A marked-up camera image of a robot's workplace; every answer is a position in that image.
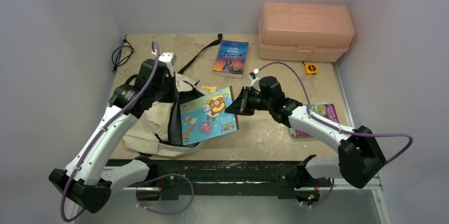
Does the pink plastic storage box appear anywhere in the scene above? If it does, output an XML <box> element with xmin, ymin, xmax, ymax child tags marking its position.
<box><xmin>258</xmin><ymin>3</ymin><xmax>355</xmax><ymax>62</ymax></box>

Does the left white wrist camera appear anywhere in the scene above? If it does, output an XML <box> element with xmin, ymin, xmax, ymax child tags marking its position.
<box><xmin>158</xmin><ymin>52</ymin><xmax>176</xmax><ymax>76</ymax></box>

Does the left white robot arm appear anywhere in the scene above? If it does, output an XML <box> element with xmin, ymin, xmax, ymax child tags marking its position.
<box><xmin>49</xmin><ymin>53</ymin><xmax>178</xmax><ymax>222</ymax></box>

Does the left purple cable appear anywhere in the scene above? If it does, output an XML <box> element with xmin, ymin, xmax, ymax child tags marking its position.
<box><xmin>59</xmin><ymin>40</ymin><xmax>160</xmax><ymax>223</ymax></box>

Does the black coiled cable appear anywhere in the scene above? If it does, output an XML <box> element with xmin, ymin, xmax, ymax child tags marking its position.
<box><xmin>111</xmin><ymin>35</ymin><xmax>135</xmax><ymax>72</ymax></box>

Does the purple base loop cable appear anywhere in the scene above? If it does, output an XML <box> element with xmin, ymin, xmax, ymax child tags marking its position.
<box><xmin>135</xmin><ymin>172</ymin><xmax>196</xmax><ymax>216</ymax></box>

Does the purple Treehouse paperback book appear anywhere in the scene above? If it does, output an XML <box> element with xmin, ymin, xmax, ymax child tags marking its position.
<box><xmin>289</xmin><ymin>103</ymin><xmax>339</xmax><ymax>137</ymax></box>

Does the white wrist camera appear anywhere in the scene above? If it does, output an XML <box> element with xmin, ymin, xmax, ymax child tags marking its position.
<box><xmin>249</xmin><ymin>69</ymin><xmax>260</xmax><ymax>91</ymax></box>
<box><xmin>158</xmin><ymin>52</ymin><xmax>176</xmax><ymax>76</ymax></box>

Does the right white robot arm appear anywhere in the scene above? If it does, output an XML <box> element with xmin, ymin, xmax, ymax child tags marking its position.
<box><xmin>226</xmin><ymin>76</ymin><xmax>387</xmax><ymax>189</ymax></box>

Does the beige canvas backpack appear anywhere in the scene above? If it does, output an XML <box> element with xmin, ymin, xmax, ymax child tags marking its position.
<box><xmin>123</xmin><ymin>74</ymin><xmax>206</xmax><ymax>158</ymax></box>

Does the yellow tape measure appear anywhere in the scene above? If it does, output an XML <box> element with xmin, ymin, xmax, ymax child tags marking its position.
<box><xmin>304</xmin><ymin>64</ymin><xmax>318</xmax><ymax>75</ymax></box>

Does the orange banana picture card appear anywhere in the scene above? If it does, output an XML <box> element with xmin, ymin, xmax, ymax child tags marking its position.
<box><xmin>201</xmin><ymin>86</ymin><xmax>217</xmax><ymax>94</ymax></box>

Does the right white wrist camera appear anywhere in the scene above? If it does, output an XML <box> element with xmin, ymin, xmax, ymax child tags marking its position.
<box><xmin>249</xmin><ymin>69</ymin><xmax>260</xmax><ymax>91</ymax></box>

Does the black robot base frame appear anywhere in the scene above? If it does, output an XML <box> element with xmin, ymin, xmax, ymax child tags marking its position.
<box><xmin>105</xmin><ymin>157</ymin><xmax>334</xmax><ymax>202</ymax></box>

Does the Jane Eyre paperback book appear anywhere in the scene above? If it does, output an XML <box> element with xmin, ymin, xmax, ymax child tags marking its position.
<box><xmin>213</xmin><ymin>40</ymin><xmax>249</xmax><ymax>78</ymax></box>

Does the light blue cartoon activity book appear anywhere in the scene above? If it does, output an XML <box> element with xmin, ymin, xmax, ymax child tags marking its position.
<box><xmin>179</xmin><ymin>86</ymin><xmax>239</xmax><ymax>146</ymax></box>

